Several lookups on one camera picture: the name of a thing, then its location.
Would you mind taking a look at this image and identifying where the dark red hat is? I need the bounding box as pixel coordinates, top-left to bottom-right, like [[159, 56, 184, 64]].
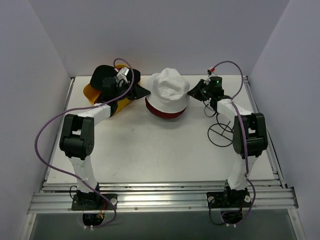
[[94, 92, 105, 104], [145, 101, 186, 119]]

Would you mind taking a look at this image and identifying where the white hat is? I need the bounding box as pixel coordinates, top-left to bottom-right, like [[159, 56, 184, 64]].
[[145, 68, 190, 114]]

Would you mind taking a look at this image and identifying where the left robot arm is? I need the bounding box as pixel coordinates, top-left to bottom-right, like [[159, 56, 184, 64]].
[[59, 71, 150, 210]]

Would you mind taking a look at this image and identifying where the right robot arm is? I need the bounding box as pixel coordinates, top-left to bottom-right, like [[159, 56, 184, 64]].
[[145, 73, 268, 207]]

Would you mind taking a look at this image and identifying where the black cap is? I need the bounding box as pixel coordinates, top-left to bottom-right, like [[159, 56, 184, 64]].
[[89, 64, 141, 92]]

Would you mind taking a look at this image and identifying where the yellow bin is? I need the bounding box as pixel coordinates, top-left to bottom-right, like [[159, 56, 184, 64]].
[[83, 64, 141, 116]]

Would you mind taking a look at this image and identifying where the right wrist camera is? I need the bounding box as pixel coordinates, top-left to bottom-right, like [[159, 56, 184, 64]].
[[206, 67, 218, 82]]

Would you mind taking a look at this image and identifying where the black wire hat stand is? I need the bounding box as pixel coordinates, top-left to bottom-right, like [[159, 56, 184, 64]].
[[202, 101, 234, 148]]

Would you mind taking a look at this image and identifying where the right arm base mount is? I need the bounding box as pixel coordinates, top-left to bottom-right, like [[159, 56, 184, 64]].
[[206, 190, 252, 209]]

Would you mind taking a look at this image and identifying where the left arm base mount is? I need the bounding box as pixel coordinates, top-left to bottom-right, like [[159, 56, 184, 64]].
[[71, 192, 113, 211]]

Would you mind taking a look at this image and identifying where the aluminium rail frame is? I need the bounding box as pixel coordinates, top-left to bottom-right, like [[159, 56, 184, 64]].
[[19, 74, 307, 240]]

